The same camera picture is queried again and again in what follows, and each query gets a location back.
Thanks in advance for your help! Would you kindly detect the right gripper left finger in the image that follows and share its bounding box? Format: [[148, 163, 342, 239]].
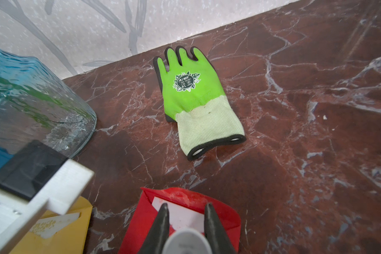
[[138, 203, 170, 254]]

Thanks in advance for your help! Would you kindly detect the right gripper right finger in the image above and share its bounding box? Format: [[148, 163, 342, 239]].
[[204, 203, 236, 254]]

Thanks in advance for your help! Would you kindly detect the red envelope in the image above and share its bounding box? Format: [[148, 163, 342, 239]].
[[119, 187, 241, 254]]

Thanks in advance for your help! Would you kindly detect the yellow envelope near vase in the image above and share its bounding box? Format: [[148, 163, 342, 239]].
[[11, 196, 93, 254]]

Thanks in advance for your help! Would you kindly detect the green work glove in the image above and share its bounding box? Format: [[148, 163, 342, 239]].
[[153, 46, 246, 161]]

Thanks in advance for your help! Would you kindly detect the blue glass vase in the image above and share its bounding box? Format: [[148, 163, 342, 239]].
[[0, 49, 97, 168]]

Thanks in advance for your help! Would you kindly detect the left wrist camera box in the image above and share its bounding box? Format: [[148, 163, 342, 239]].
[[0, 140, 94, 254]]

